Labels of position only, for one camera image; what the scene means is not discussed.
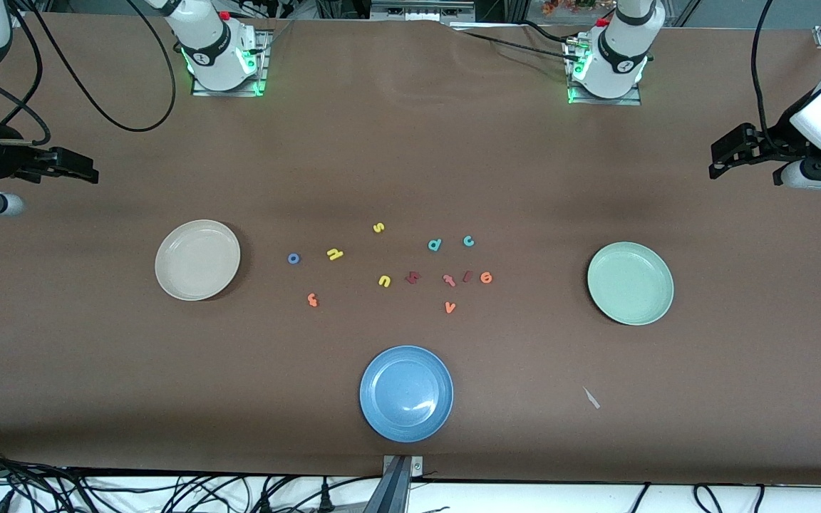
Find beige round plate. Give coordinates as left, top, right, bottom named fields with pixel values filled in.
left=155, top=219, right=242, bottom=301

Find light green round plate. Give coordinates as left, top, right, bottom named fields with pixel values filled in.
left=587, top=242, right=675, bottom=326

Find orange flower decoration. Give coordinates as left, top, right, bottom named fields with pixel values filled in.
left=542, top=0, right=614, bottom=16

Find brown table mat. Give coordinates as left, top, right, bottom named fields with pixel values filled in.
left=0, top=13, right=821, bottom=487

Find grey electronics box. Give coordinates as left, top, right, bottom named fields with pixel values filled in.
left=370, top=0, right=477, bottom=22

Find blue round plate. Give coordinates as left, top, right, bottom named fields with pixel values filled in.
left=359, top=346, right=455, bottom=443

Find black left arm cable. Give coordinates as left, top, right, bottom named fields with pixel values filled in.
left=751, top=0, right=782, bottom=143

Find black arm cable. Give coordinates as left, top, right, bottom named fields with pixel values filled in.
left=0, top=0, right=177, bottom=147
left=751, top=0, right=782, bottom=143

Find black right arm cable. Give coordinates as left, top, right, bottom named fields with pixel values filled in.
left=0, top=0, right=177, bottom=147

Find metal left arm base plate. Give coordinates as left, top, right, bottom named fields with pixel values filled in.
left=566, top=39, right=643, bottom=106

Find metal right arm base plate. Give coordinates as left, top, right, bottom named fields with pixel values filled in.
left=192, top=32, right=269, bottom=97

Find black base cable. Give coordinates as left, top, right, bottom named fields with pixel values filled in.
left=453, top=21, right=582, bottom=63

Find tangled black floor cables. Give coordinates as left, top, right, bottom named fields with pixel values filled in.
left=0, top=442, right=383, bottom=513

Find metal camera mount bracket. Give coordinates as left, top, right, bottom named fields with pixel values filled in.
left=364, top=455, right=425, bottom=513

